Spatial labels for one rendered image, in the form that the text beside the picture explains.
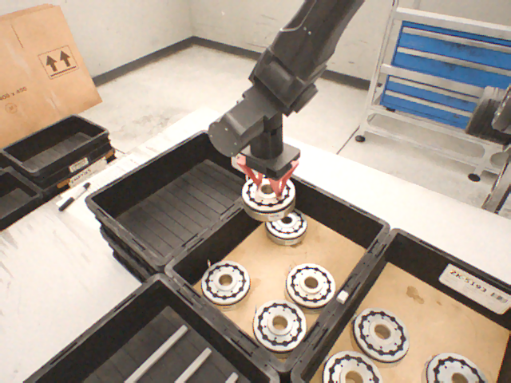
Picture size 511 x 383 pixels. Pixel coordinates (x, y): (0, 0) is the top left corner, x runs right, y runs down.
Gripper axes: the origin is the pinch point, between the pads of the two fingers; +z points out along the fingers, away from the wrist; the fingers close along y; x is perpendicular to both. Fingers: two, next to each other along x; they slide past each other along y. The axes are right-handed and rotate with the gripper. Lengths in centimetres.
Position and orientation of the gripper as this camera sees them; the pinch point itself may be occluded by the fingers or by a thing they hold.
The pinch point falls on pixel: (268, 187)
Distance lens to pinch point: 63.0
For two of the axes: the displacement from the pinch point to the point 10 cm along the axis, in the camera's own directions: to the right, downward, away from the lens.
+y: 7.6, 4.2, -5.0
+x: 6.4, -5.7, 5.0
